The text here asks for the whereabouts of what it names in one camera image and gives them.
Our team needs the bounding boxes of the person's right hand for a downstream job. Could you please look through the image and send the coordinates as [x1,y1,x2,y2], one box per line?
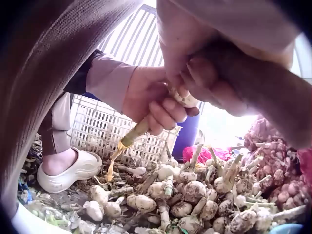
[156,0,312,149]

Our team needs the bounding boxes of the person's left hand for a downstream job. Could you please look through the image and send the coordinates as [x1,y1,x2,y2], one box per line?
[122,65,200,135]

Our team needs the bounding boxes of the person's right fingers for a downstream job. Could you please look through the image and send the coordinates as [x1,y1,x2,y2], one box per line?
[164,52,312,149]

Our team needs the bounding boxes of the person's left fingers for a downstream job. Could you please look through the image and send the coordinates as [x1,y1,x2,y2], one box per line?
[146,97,200,135]

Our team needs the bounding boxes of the garlic bulb with long stalk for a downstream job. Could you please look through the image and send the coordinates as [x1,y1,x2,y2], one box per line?
[105,84,199,183]

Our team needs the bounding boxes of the blue plastic barrel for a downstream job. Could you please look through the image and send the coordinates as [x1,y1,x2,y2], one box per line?
[171,102,205,162]

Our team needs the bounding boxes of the red mesh bag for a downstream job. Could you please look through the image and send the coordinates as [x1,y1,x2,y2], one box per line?
[182,146,233,164]

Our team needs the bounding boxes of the white mesh plastic basket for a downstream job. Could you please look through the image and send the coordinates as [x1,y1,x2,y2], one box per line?
[69,94,183,166]

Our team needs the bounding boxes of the white slatted plastic crate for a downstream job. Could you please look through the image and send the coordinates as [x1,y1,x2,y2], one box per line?
[97,4,166,67]

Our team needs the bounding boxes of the pile of unpeeled garlic bulbs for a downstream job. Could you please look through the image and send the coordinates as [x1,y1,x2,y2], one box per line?
[83,143,308,234]

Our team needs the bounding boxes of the pink mesh sack of garlic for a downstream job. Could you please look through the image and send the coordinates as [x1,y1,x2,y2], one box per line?
[243,117,312,211]

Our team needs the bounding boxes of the person's legs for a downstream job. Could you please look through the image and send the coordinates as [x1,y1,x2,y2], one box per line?
[0,0,148,220]

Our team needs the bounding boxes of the heap of garlic peelings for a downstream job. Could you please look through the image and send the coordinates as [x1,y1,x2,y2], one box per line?
[18,189,103,234]

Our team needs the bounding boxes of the light blue plastic bowl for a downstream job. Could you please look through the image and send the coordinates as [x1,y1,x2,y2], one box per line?
[268,223,305,234]

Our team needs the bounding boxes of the white plastic basin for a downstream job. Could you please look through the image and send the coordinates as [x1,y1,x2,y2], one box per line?
[11,202,62,234]

